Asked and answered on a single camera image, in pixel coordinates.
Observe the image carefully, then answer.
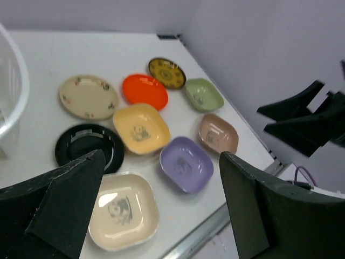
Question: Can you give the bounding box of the yellow square panda dish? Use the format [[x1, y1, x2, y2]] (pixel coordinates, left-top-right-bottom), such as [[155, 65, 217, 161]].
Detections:
[[113, 103, 171, 155]]

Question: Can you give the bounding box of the green square panda dish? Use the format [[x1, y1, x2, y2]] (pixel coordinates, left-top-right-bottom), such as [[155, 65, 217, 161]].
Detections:
[[184, 78, 224, 113]]

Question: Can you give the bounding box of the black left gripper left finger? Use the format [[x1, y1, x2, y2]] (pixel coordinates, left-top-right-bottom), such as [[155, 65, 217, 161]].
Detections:
[[1, 150, 106, 258]]

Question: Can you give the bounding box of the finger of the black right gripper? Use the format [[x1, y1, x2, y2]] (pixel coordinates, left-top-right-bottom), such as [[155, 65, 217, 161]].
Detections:
[[264, 92, 344, 156], [257, 80, 325, 121]]

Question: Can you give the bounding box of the yellow patterned round plate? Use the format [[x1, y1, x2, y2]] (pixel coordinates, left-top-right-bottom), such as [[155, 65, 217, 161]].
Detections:
[[148, 57, 187, 90]]

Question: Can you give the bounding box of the orange round plate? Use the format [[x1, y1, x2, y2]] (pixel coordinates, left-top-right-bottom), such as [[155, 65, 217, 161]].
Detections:
[[122, 73, 169, 111]]

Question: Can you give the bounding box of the pink square panda dish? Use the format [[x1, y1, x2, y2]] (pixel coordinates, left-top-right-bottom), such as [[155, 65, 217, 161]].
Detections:
[[198, 113, 239, 154]]

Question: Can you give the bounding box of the cream floral round plate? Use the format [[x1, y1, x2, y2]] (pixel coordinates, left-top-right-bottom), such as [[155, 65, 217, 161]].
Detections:
[[59, 74, 120, 120]]

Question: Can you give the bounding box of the purple square panda dish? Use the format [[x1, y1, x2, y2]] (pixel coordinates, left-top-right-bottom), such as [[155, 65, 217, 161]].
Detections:
[[160, 136, 214, 194]]

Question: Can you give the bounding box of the blue table label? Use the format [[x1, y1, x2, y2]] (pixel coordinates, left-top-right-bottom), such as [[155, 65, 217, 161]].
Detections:
[[157, 34, 180, 40]]

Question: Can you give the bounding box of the white plastic dish basket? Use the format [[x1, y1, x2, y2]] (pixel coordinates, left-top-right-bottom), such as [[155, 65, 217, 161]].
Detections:
[[1, 25, 30, 159]]

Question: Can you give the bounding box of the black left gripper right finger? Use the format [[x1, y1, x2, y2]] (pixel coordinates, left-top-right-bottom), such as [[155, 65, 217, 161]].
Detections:
[[219, 152, 344, 258]]

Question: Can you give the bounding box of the black round plate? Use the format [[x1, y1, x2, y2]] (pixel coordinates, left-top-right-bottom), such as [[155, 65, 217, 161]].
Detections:
[[54, 124, 125, 174]]

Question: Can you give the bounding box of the cream square panda dish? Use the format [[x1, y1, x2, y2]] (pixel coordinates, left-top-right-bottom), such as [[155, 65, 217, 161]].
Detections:
[[88, 172, 160, 251]]

